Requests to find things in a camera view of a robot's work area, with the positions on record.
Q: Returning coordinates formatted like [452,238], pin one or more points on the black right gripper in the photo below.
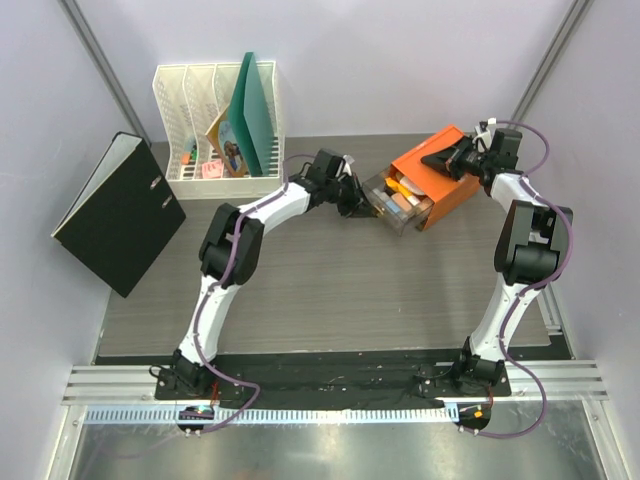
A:
[460,158]

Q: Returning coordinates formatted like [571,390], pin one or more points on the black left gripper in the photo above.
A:
[356,206]

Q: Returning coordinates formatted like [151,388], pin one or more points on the transparent drawer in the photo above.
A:
[403,222]
[377,193]

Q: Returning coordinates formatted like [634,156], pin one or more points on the orange cream tube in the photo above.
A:
[397,187]

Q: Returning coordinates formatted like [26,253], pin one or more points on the white oval compact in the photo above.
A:
[405,182]

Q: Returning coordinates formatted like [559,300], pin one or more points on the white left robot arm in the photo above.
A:
[230,251]

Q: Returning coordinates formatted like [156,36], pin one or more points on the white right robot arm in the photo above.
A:
[479,368]

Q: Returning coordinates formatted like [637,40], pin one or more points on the orange drawer box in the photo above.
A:
[446,193]

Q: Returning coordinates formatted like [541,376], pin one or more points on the green folder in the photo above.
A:
[250,119]

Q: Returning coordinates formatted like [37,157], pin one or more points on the pink sticky note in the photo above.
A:
[213,169]

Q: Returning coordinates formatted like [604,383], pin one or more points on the illustrated booklet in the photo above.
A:
[221,136]

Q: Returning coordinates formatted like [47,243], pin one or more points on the white mesh file organizer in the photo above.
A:
[189,98]

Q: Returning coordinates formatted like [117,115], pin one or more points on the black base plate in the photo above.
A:
[423,372]

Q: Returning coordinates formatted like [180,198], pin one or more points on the black ring binder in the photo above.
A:
[123,217]

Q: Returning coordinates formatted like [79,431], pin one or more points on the aluminium frame rail front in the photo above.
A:
[561,380]

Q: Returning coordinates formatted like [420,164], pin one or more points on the white slotted cable duct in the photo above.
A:
[197,415]

